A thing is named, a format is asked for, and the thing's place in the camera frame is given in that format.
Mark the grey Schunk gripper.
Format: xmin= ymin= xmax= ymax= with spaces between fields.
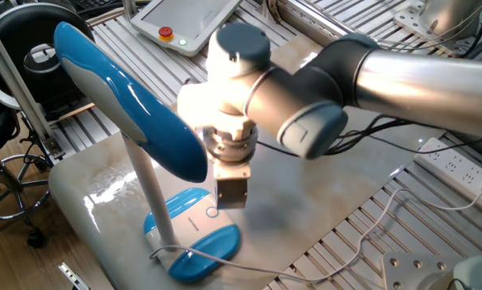
xmin=212 ymin=160 xmax=252 ymax=210

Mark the blue white desk lamp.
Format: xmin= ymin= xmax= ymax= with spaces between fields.
xmin=53 ymin=21 xmax=241 ymax=283

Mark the silver force torque sensor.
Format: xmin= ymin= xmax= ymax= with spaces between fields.
xmin=202 ymin=127 xmax=260 ymax=163

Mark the beige marble board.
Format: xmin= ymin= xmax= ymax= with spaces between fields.
xmin=48 ymin=35 xmax=447 ymax=290

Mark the white teach pendant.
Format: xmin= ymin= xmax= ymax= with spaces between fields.
xmin=130 ymin=0 xmax=244 ymax=57

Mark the white power strip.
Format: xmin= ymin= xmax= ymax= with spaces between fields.
xmin=413 ymin=137 xmax=482 ymax=221

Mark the black keyboard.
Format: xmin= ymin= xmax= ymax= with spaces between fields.
xmin=74 ymin=0 xmax=119 ymax=12

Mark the black round padded chair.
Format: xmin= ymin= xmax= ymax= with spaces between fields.
xmin=0 ymin=2 xmax=96 ymax=122

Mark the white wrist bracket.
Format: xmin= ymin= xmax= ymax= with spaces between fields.
xmin=176 ymin=78 xmax=258 ymax=142

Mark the white lamp power cable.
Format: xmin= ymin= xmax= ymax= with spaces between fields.
xmin=148 ymin=179 xmax=482 ymax=283

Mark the silver metal bracket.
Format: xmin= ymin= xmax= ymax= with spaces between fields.
xmin=58 ymin=261 xmax=91 ymax=290

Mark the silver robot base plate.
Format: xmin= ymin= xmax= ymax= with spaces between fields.
xmin=380 ymin=251 xmax=467 ymax=290

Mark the aluminium frame post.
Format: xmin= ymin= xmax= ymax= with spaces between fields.
xmin=122 ymin=0 xmax=139 ymax=21
xmin=0 ymin=11 xmax=66 ymax=161

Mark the light grey cylindrical mount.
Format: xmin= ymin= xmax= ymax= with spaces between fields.
xmin=393 ymin=0 xmax=482 ymax=56

